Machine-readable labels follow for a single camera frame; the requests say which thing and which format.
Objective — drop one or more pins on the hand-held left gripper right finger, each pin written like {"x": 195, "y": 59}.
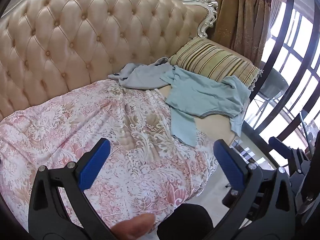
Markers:
{"x": 228, "y": 165}

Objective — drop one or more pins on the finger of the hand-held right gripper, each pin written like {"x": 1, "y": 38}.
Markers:
{"x": 287, "y": 152}

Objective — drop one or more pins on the brown patterned curtain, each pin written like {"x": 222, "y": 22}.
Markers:
{"x": 240, "y": 17}

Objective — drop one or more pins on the grey garment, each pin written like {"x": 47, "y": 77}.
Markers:
{"x": 145, "y": 76}

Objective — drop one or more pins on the pink floral blanket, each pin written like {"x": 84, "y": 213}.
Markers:
{"x": 112, "y": 130}

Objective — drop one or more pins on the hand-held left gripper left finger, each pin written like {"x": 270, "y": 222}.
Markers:
{"x": 96, "y": 162}

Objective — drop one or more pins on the beige tufted leather sofa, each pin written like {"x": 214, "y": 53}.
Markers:
{"x": 75, "y": 42}

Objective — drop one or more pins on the striped yellow pillow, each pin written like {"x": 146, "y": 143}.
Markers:
{"x": 215, "y": 60}

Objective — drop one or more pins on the dark window frame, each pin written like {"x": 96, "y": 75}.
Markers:
{"x": 291, "y": 5}

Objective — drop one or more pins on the person's dark trouser leg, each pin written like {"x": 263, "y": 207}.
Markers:
{"x": 185, "y": 222}

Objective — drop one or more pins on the light green shirt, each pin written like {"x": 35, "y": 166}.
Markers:
{"x": 200, "y": 95}

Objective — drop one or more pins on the person's left hand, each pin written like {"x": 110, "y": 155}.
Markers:
{"x": 135, "y": 227}

